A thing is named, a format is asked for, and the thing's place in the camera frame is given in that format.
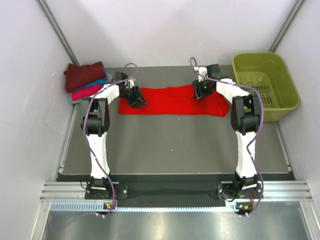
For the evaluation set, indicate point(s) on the light blue folded t shirt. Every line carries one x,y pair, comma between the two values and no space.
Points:
69,94

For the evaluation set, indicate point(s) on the grey slotted cable duct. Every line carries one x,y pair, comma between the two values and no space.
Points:
72,206

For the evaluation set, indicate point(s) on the green plastic laundry basket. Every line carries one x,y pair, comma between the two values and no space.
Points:
269,75

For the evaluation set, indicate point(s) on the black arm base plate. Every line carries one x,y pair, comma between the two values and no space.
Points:
173,201

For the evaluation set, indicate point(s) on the dark red folded t shirt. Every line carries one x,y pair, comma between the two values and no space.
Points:
79,76

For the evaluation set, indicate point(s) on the teal folded t shirt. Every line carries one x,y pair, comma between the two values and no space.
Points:
102,81

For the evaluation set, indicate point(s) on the pink folded t shirt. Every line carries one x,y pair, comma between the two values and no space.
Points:
85,92

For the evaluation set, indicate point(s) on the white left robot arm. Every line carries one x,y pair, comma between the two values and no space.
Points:
95,125

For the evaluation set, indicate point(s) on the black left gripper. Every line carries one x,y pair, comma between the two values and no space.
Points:
138,98

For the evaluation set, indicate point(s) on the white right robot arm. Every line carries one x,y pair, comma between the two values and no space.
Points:
245,119

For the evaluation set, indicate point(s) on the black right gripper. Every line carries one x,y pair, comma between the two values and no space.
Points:
197,91

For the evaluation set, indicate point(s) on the aluminium frame rail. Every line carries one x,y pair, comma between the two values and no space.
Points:
269,190

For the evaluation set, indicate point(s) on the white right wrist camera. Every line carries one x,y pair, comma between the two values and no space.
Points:
201,72

